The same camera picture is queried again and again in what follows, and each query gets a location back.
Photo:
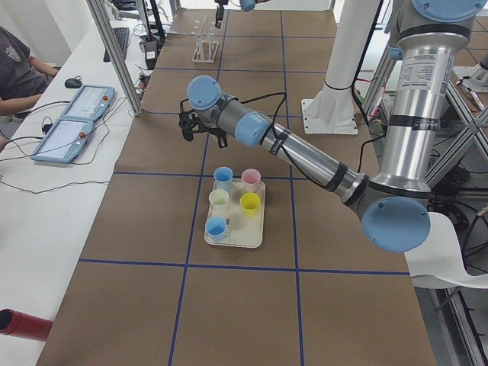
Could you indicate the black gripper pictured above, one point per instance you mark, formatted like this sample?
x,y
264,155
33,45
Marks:
x,y
219,11
212,129

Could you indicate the yellow plastic cup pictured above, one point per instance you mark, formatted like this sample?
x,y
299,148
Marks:
x,y
250,203

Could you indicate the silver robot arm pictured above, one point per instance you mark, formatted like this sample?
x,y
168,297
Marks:
x,y
392,204
244,5

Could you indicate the blue cup far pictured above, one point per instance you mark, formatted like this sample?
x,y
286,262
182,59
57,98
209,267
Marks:
x,y
223,178

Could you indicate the blue cup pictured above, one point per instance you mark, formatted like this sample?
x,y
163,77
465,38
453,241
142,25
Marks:
x,y
217,229
223,178

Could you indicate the cream white cup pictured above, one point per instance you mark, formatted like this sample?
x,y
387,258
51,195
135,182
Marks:
x,y
218,199

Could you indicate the pink plastic cup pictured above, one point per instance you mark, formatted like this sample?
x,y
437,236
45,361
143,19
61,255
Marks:
x,y
250,179

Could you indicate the blue cup near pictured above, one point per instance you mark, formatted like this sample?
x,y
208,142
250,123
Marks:
x,y
217,229

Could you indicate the upper blue teach pendant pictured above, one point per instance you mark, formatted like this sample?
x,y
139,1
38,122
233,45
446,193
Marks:
x,y
90,102

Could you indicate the blue teach pendant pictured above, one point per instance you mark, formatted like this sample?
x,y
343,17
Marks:
x,y
64,141
90,102

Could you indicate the black keyboard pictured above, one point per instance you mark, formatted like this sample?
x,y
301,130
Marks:
x,y
122,37

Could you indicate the black computer mouse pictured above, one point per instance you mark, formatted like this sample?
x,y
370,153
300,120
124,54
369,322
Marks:
x,y
73,83

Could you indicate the lower blue teach pendant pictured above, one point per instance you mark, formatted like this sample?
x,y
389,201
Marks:
x,y
64,141

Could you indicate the seated person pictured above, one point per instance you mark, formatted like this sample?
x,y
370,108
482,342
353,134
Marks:
x,y
24,77

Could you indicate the red cylinder bottle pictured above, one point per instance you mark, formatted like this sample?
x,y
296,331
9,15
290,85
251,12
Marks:
x,y
26,326

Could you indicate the white chair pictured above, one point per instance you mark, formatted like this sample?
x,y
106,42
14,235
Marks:
x,y
437,263

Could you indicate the white wire cup rack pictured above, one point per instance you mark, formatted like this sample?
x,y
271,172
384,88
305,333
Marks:
x,y
206,44

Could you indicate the aluminium frame post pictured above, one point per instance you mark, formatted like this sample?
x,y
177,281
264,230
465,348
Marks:
x,y
104,27

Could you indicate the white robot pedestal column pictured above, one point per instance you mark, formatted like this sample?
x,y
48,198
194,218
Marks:
x,y
332,110

